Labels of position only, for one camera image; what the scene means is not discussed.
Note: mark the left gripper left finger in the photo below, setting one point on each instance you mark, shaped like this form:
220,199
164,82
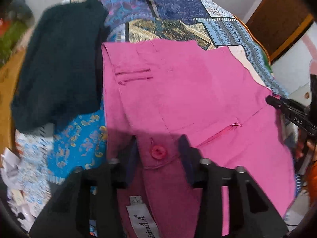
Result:
124,165

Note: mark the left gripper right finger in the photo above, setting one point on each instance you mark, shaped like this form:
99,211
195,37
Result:
195,166

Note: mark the green storage bin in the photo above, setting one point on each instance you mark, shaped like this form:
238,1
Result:
11,32

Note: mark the wooden lap desk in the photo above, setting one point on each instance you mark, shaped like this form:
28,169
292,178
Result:
9,78

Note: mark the pink pants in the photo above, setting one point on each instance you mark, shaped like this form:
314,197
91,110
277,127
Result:
160,89

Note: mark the person right hand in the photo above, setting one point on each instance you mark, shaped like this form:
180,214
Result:
302,142

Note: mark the wooden door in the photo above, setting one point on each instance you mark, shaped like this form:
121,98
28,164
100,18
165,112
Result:
279,24

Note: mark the blue patchwork bedspread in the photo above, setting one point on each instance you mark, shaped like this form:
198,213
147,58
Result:
64,172

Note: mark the dark navy folded garment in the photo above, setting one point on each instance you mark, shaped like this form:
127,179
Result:
61,76

